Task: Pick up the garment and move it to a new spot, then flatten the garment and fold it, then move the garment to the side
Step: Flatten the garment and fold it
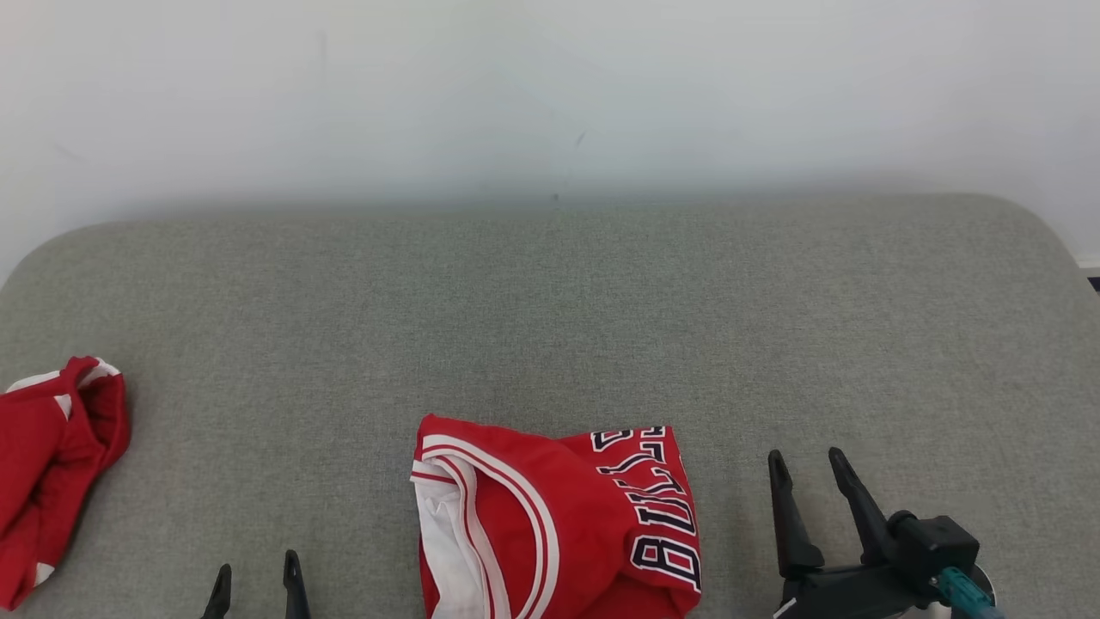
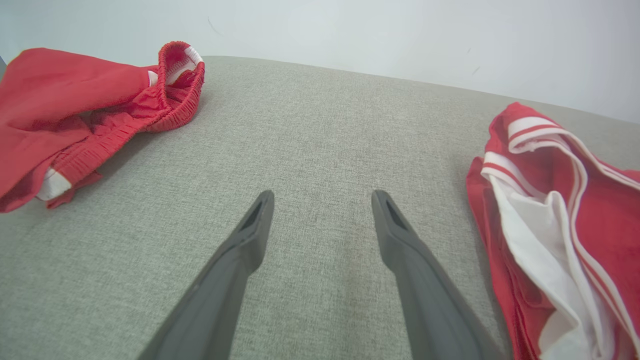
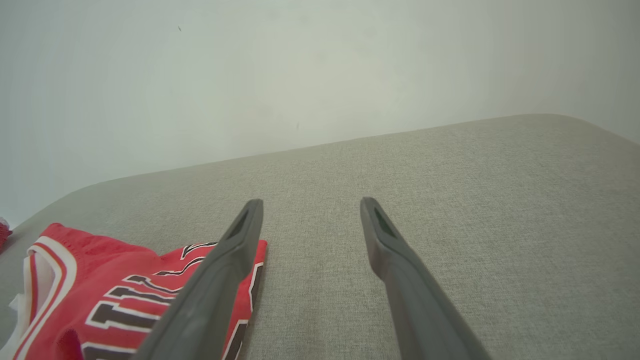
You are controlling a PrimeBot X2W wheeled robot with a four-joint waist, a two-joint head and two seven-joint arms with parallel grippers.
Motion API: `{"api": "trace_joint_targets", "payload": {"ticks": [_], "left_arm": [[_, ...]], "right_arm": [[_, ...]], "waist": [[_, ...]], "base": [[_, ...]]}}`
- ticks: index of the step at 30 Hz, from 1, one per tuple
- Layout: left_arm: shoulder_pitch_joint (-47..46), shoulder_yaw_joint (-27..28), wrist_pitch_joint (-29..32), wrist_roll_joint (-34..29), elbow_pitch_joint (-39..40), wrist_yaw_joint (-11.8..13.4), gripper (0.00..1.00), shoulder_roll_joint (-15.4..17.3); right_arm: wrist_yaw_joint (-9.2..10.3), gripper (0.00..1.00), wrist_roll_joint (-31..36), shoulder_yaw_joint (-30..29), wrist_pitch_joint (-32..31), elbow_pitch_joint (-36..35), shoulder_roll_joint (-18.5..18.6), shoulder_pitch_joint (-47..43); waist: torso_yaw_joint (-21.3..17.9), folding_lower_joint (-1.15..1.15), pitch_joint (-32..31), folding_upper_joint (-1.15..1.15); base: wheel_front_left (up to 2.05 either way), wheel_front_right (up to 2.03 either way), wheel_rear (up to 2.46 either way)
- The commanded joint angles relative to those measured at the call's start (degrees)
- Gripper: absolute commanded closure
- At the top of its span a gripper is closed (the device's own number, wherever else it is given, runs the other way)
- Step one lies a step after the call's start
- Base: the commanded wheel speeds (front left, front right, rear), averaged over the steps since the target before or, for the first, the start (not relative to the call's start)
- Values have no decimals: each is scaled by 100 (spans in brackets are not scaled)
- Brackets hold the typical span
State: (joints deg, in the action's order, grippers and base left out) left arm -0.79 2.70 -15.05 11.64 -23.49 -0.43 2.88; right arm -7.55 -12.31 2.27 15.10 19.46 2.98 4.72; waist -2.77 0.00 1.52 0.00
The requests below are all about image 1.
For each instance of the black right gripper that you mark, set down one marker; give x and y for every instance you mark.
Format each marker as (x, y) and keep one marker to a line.
(851, 589)

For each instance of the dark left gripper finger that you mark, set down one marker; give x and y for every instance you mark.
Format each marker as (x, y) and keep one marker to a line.
(296, 589)
(219, 597)

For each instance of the red shorts white waistband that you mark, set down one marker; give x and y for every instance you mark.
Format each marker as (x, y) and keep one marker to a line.
(43, 464)

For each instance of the red white basketball jersey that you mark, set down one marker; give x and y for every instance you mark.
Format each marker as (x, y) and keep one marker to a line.
(567, 533)

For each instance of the grey fabric sofa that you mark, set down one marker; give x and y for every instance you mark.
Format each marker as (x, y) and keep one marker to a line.
(550, 327)

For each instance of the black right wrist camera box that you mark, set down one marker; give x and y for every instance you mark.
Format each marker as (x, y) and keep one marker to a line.
(937, 550)

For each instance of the white wall baseboard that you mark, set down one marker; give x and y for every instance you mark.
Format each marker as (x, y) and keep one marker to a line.
(1090, 260)

